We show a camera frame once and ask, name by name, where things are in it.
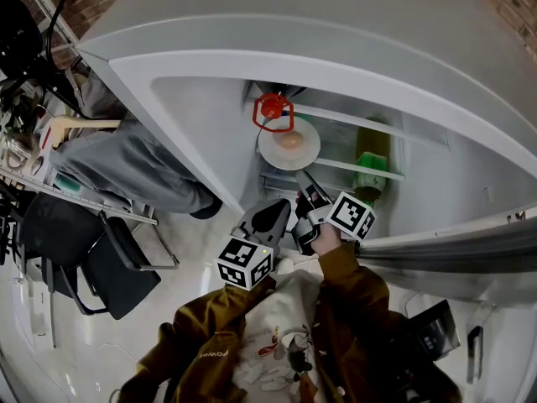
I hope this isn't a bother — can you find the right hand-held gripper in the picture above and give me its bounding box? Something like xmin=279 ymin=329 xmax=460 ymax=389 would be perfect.
xmin=292 ymin=170 xmax=377 ymax=257

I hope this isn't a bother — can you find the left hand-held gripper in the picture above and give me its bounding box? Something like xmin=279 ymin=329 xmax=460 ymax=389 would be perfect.
xmin=213 ymin=198 xmax=293 ymax=292

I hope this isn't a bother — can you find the white plate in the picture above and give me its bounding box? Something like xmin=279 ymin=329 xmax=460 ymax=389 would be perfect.
xmin=257 ymin=120 xmax=322 ymax=170

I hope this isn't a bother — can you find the white fridge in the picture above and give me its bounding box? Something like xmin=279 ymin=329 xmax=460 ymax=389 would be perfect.
xmin=74 ymin=0 xmax=537 ymax=310

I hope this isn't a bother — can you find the person's right forearm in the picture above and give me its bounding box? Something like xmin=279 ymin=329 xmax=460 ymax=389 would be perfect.
xmin=312 ymin=223 xmax=394 ymax=322

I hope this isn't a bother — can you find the person's left forearm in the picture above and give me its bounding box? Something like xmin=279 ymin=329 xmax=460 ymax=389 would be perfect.
xmin=159 ymin=281 xmax=274 ymax=377

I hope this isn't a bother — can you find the green bottle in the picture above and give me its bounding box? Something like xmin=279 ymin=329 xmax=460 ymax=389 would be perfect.
xmin=352 ymin=118 xmax=392 ymax=204

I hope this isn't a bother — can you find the red plastic jug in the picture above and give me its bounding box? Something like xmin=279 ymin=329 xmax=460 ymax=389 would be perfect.
xmin=252 ymin=92 xmax=295 ymax=133

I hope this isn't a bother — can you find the person's torso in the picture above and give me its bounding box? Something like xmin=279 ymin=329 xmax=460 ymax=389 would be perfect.
xmin=117 ymin=266 xmax=462 ymax=403

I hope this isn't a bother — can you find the black folding chair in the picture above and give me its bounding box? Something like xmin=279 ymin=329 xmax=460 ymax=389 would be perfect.
xmin=19 ymin=191 xmax=180 ymax=321

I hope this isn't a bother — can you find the teal sponge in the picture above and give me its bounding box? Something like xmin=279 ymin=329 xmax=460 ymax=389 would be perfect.
xmin=54 ymin=172 xmax=81 ymax=193

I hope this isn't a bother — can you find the black electronic device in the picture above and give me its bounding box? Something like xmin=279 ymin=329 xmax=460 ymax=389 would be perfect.
xmin=409 ymin=299 xmax=461 ymax=363

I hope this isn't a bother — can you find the cluttered metal table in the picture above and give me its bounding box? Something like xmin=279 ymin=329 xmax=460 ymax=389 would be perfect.
xmin=0 ymin=98 xmax=159 ymax=226

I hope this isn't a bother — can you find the black office chair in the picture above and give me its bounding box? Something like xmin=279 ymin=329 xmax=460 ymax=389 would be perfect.
xmin=0 ymin=0 xmax=91 ymax=113

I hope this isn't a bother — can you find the beige plastic handle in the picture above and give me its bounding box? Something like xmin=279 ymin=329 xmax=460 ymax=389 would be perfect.
xmin=39 ymin=114 xmax=122 ymax=149

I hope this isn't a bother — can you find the aluminium rail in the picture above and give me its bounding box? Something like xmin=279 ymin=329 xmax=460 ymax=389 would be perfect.
xmin=20 ymin=0 xmax=85 ymax=50

